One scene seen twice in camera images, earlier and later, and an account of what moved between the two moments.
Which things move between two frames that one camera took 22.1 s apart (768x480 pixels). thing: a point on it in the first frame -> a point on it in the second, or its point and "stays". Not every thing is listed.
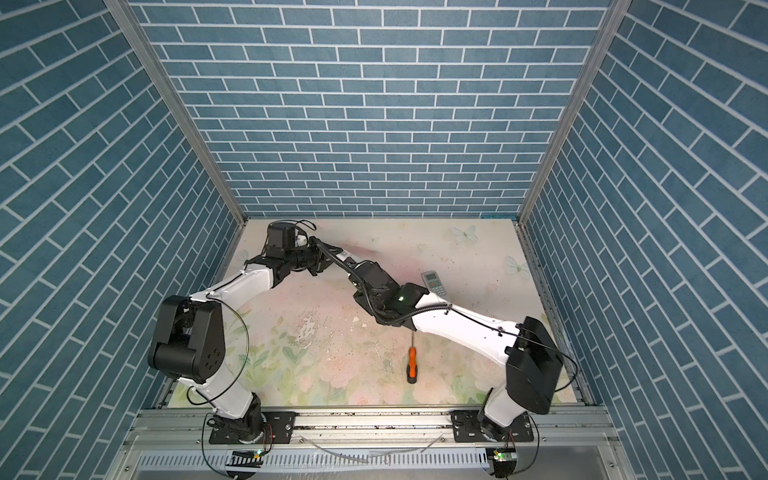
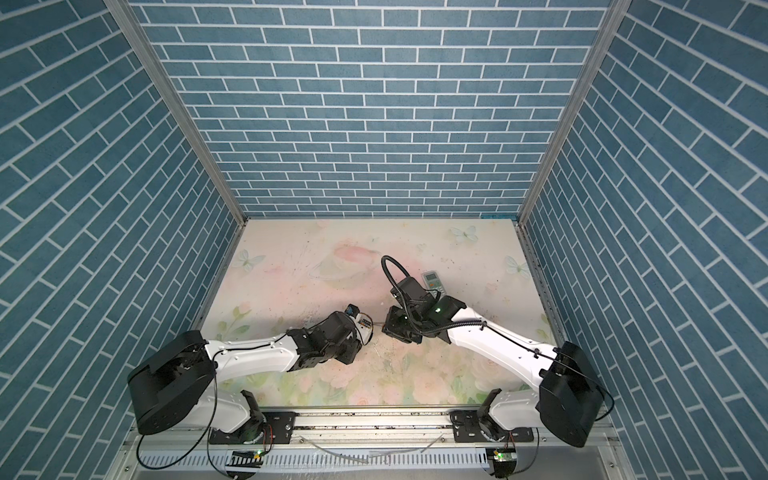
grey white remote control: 434,283 stays
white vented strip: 318,461 stays
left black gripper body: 310,257 -> 347,353
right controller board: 503,460 stays
